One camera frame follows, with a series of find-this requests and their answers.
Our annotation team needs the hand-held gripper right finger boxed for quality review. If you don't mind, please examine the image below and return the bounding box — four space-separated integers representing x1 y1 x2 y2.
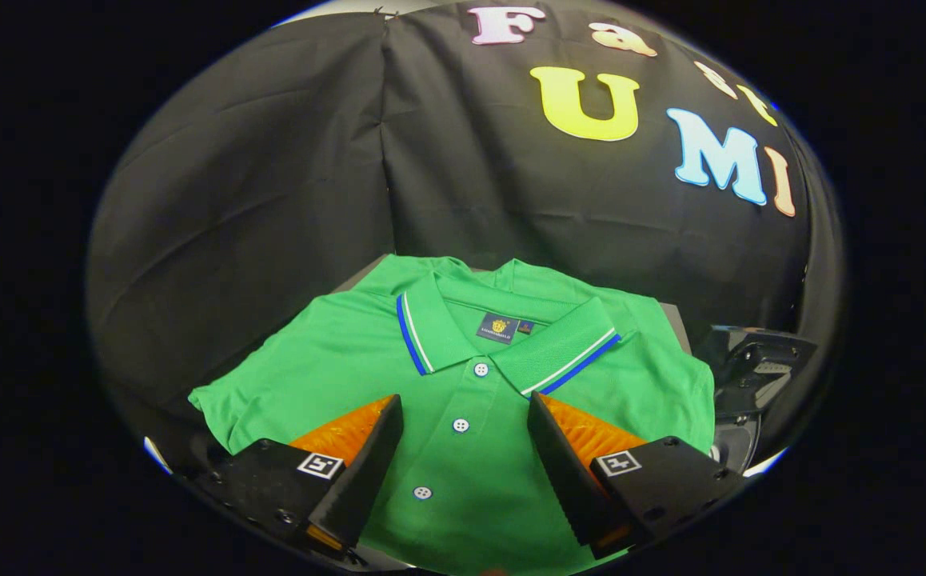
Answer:
527 391 747 560

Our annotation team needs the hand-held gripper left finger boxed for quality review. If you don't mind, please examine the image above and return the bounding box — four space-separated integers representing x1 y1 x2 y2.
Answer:
183 394 405 558

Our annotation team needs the green polo shirt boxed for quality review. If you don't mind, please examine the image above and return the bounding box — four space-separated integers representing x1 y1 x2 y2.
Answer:
189 254 716 576

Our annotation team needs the grey washing machine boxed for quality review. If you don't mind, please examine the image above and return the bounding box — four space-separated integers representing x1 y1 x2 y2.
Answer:
711 412 764 477

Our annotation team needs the grey cabinet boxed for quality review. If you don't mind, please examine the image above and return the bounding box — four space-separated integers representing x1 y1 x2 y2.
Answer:
143 254 693 482

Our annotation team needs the black backdrop cloth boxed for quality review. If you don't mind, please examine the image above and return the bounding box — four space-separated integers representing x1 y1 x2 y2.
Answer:
86 0 844 453

